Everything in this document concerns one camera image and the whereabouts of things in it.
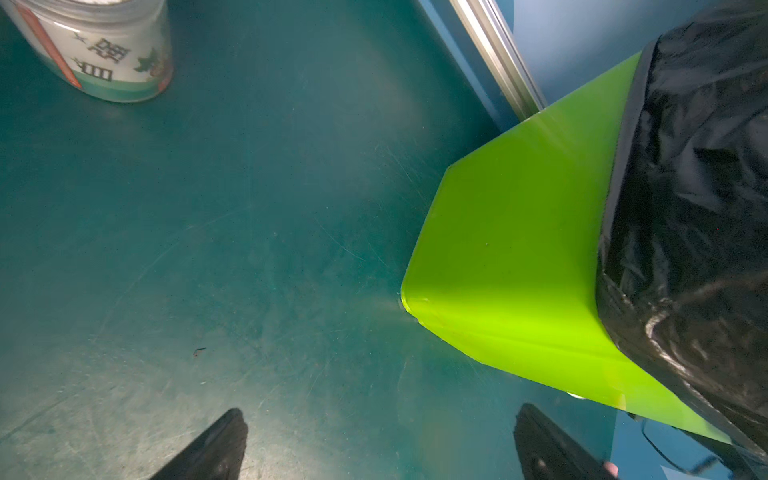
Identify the round tin with printed lid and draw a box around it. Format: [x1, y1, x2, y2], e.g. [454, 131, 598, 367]
[1, 0, 174, 103]

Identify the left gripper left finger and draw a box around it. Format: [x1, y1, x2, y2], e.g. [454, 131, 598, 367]
[150, 408, 248, 480]

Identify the rear aluminium crossbar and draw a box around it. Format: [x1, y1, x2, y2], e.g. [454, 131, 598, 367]
[450, 0, 547, 120]

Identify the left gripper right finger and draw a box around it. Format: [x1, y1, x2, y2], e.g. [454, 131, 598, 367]
[514, 403, 618, 480]

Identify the green bin with black liner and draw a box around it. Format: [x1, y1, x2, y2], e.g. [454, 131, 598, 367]
[401, 1, 767, 468]

